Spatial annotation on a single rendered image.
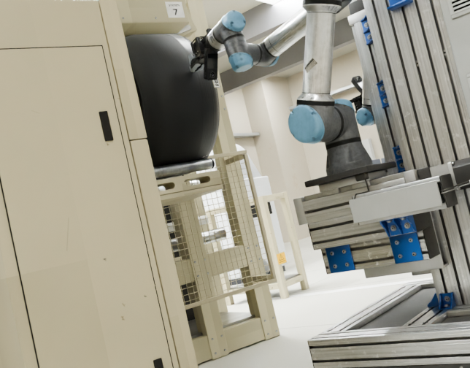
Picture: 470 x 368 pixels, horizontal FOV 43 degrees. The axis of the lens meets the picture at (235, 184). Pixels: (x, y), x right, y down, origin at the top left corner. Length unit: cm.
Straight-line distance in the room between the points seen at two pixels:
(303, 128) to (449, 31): 52
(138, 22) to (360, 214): 155
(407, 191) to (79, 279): 89
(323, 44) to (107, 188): 78
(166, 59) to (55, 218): 107
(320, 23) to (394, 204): 57
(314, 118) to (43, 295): 90
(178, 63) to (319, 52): 70
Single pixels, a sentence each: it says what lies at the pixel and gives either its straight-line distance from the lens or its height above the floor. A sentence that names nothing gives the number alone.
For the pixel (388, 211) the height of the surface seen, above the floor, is 57.
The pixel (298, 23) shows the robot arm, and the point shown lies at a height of 123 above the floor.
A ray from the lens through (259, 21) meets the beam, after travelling 900.
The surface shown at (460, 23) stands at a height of 106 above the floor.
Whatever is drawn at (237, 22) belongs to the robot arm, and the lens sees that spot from 205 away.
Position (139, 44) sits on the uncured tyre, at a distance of 239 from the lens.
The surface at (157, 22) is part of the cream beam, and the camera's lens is 292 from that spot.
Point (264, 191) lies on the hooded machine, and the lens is 664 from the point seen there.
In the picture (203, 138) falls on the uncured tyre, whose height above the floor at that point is 99.
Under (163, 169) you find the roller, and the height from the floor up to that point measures 91.
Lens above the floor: 64
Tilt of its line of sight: 4 degrees up
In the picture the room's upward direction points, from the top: 13 degrees counter-clockwise
